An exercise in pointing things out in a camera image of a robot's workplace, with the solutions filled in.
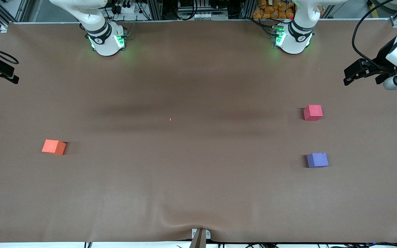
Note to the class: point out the orange netted bag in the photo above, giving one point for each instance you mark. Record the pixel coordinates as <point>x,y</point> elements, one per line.
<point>274,10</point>

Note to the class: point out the red foam block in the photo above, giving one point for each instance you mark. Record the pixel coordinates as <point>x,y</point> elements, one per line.
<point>313,112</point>

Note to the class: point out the purple foam block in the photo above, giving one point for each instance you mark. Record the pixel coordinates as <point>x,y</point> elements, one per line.
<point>317,159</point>

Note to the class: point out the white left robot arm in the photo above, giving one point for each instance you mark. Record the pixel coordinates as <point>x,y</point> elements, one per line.
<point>293,43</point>

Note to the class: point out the orange foam block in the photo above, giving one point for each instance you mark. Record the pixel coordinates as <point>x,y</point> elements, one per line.
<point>52,146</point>

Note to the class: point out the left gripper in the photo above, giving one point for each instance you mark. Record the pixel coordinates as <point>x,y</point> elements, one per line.
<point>382,61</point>

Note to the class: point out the white power strip with plugs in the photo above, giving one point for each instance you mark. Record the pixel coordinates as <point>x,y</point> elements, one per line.
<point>129,9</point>

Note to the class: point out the small white socket strip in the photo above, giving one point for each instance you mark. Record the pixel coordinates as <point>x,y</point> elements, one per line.
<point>202,16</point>

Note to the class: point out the brown table mat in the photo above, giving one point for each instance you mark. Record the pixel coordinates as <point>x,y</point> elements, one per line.
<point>198,172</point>

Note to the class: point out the aluminium frame post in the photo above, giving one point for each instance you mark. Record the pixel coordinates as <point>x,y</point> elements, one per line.
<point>154,9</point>
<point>248,8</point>

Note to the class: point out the grey table edge clamp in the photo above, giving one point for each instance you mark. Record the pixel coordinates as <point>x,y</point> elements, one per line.
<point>198,241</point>

